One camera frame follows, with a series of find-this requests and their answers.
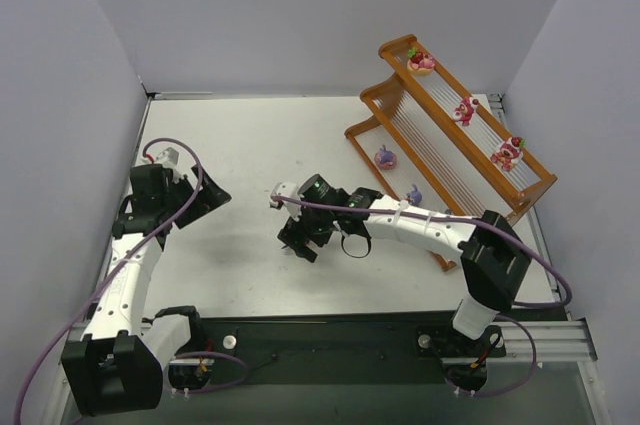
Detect purple creature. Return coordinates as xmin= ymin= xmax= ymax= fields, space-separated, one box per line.
xmin=374 ymin=145 xmax=397 ymax=170

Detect purple bunny toy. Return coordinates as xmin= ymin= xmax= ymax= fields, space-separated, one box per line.
xmin=405 ymin=184 xmax=423 ymax=206

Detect pink bear cake toy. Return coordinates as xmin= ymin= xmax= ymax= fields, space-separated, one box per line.
xmin=451 ymin=96 xmax=480 ymax=127

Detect pink bear strawberry toy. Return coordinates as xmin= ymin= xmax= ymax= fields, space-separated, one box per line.
xmin=406 ymin=47 xmax=436 ymax=76

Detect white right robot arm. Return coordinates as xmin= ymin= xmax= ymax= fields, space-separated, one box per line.
xmin=270 ymin=174 xmax=531 ymax=340

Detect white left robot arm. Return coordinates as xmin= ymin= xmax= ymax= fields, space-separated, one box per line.
xmin=61 ymin=163 xmax=231 ymax=417

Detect wooden tiered shelf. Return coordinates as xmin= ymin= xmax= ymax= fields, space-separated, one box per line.
xmin=343 ymin=33 xmax=560 ymax=273

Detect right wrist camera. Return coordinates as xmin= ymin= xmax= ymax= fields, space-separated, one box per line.
xmin=269 ymin=182 xmax=299 ymax=210

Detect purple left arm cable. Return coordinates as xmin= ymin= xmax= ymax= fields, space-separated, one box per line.
xmin=14 ymin=137 xmax=250 ymax=421

